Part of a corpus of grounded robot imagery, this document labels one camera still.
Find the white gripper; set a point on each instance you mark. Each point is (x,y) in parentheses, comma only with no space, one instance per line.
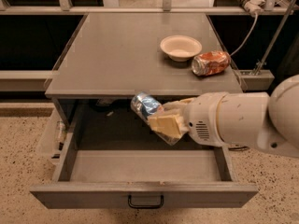
(202,117)

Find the white paper bowl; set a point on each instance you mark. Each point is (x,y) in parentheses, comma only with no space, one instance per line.
(180,48)

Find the crushed red soda can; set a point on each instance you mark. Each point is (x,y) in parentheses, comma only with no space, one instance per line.
(210,63)

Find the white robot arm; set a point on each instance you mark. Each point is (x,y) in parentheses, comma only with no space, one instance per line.
(265,122)

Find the crushed blue silver redbull can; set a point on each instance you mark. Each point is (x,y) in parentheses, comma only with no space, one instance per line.
(145,105)

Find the grey metal drawer cabinet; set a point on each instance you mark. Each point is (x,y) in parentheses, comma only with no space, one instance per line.
(118,55)

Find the white power strip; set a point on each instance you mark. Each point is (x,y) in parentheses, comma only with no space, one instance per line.
(249,7)

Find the open grey top drawer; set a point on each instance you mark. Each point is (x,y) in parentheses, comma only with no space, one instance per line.
(110,154)

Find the black drawer handle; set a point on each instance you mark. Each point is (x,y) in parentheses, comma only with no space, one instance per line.
(145,202)

